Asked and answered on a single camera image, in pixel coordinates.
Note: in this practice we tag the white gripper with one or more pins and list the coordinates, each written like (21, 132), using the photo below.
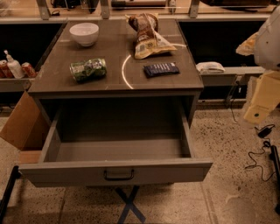
(269, 46)

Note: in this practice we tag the green crushed soda can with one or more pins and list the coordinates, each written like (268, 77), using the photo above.
(88, 69)

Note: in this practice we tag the open grey top drawer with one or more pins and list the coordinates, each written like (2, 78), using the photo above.
(159, 152)

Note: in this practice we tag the red soda can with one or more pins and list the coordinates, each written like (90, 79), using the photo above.
(29, 70)

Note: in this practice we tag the red can at edge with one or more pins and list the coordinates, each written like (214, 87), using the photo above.
(5, 69)

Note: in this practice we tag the folded white cloth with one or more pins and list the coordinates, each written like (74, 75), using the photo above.
(210, 67)

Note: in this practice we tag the black pole right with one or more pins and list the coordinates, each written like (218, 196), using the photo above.
(276, 162)

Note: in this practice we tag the dark blue snack bar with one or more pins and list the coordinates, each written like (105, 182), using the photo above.
(160, 69)

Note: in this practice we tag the grey cabinet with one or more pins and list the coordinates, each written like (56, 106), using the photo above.
(125, 90)

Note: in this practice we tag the brown chip bag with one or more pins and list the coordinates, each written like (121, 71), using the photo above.
(148, 40)

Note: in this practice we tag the white ceramic bowl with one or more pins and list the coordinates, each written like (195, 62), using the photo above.
(85, 34)

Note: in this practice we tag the cardboard box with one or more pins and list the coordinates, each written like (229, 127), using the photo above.
(26, 128)

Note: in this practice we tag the white pump bottle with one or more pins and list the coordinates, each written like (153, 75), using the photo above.
(14, 66)

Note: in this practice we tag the black power adapter with cable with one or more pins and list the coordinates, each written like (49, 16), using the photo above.
(263, 134)

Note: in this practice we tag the black drawer handle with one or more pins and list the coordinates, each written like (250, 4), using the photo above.
(116, 176)

